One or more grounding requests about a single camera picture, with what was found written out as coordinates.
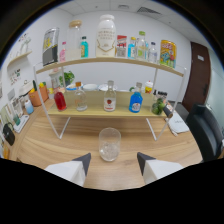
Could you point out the small red syrup bottle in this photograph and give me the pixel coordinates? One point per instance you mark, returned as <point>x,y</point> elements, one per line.
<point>60,101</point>

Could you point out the orange storage container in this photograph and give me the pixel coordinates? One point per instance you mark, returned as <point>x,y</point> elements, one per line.
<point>38,97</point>

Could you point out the green potted plant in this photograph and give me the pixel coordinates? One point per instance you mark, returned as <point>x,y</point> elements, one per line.
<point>67,77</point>

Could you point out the blue rimmed bowl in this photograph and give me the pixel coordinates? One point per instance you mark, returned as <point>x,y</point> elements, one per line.
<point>71,88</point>

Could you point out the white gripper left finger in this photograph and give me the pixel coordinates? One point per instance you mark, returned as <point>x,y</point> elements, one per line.
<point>71,170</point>

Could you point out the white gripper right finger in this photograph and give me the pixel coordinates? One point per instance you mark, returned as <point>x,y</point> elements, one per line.
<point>158,168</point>

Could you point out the square ceiling fixture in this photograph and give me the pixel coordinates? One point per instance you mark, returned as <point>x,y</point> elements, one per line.
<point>123,6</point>

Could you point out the blue gin bottle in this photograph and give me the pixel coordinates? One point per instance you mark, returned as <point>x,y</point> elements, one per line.
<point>135,101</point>

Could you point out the white tray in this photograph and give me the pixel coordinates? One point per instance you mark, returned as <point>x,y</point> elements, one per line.
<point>21,125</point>

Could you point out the clear bottle with orange cap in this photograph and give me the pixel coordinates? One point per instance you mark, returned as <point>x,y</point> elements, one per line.
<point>80,100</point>

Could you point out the black bag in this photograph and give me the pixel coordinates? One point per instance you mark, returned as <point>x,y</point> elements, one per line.
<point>9,135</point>

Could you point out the dark brown door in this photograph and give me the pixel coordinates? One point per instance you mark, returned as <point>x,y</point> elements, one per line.
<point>198,76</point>

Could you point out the yellow drink can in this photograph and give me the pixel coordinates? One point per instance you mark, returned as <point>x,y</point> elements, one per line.
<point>168,53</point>

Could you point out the large white bottle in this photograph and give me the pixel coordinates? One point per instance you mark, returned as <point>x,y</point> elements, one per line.
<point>106,36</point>

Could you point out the ceiling air vent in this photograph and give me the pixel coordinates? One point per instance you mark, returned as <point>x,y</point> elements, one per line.
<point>149,10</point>

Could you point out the white bottle with blue base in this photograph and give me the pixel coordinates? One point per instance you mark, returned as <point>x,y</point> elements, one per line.
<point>29,107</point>

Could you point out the glass jar with cork lid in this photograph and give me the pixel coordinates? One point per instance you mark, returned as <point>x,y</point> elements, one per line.
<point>73,43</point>

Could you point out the clear bottle with green cap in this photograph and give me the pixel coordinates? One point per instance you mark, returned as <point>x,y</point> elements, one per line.
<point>141,48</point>

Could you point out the red and white box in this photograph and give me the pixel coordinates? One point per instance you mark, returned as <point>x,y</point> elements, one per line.
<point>121,46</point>

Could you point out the small pink bottle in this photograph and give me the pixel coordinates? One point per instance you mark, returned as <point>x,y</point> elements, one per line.
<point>62,55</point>

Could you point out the black and yellow can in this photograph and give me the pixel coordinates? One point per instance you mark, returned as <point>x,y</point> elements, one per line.
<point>50,50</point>

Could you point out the white frame wooden shelf rack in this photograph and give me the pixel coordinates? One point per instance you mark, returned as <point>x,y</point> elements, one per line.
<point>95,106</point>

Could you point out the black chair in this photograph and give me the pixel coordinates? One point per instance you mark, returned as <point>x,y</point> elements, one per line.
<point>205,131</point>

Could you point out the small clear bottle blue cap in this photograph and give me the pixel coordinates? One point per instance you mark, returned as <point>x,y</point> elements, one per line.
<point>152,55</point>

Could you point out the white and green mug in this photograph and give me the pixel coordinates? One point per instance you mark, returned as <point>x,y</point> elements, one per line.
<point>132,89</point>

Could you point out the clear drinking glass with ice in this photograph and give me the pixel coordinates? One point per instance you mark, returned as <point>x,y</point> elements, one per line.
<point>109,146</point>

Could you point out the wooden wall shelf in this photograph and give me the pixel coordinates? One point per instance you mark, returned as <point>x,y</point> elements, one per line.
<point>20,57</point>

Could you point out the white bowl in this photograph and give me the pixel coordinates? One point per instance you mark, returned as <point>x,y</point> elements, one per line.
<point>90,87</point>
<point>101,87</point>

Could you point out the clear vodka bottle red label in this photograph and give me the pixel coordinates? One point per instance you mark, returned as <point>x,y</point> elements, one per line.
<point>109,100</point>

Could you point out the yellow and white cup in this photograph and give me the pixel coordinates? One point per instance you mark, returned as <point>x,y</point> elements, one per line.
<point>149,87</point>

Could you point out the small teal bottle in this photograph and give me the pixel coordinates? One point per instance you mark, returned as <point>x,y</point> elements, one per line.
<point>84,50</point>

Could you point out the glass cup of green limes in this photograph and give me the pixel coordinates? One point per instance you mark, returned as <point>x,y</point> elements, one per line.
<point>157,106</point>

